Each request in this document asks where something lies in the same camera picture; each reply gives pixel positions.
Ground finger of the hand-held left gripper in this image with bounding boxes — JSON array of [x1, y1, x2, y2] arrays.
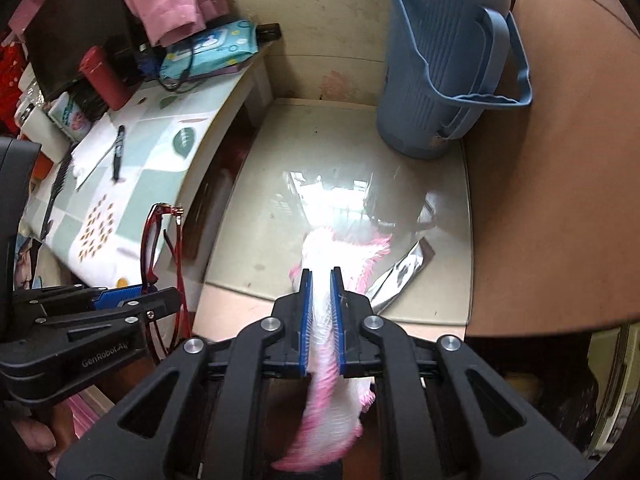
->
[[12, 284, 151, 311], [30, 287, 182, 333]]

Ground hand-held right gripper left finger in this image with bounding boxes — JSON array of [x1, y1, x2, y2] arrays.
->
[[57, 269, 313, 480]]

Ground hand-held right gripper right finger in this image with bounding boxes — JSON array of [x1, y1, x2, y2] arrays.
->
[[330, 267, 586, 480]]

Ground pink white fringed wrapper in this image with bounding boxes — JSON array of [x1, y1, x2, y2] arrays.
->
[[272, 225, 393, 471]]

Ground person's left hand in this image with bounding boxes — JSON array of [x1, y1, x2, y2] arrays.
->
[[12, 417, 58, 453]]

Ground silver foil wrapper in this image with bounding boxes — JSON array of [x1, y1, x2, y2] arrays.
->
[[367, 237, 436, 313]]

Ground red glasses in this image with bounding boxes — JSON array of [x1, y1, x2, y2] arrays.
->
[[141, 202, 193, 363]]

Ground black comb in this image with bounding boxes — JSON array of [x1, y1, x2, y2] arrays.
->
[[39, 147, 76, 241]]

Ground leaf patterned tablecloth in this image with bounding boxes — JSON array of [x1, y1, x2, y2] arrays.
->
[[25, 52, 261, 291]]

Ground white paper sheet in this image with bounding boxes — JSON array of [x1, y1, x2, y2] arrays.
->
[[70, 120, 126, 191]]

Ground black marker pen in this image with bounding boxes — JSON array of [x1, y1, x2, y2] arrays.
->
[[111, 125, 126, 182]]

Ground tissue pack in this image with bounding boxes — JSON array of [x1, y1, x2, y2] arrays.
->
[[47, 91, 96, 143]]

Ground white mug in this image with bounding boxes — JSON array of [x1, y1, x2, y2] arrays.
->
[[14, 100, 61, 151]]

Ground beige low table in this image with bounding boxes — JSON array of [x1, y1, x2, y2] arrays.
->
[[180, 35, 281, 281]]

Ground red bottle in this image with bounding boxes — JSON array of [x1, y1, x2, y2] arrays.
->
[[79, 46, 132, 112]]

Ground blue plastic bucket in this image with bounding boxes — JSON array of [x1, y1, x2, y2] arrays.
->
[[375, 0, 533, 160]]

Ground wet wipes pack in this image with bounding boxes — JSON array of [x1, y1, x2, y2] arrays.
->
[[160, 20, 259, 81]]

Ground black monitor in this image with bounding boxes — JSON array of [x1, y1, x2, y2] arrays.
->
[[22, 0, 146, 103]]

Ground black cord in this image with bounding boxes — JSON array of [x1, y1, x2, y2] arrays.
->
[[159, 40, 201, 92]]

